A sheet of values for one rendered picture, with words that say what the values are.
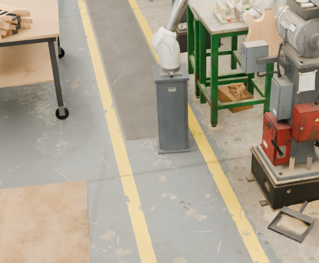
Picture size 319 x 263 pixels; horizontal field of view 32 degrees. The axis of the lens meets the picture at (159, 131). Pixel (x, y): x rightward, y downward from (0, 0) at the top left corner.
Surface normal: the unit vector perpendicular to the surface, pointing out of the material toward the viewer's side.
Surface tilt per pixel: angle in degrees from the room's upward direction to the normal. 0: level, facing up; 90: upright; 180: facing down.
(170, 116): 90
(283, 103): 90
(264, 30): 93
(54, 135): 0
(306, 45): 93
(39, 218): 0
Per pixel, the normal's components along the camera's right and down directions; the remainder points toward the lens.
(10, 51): -0.04, -0.84
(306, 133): 0.20, 0.51
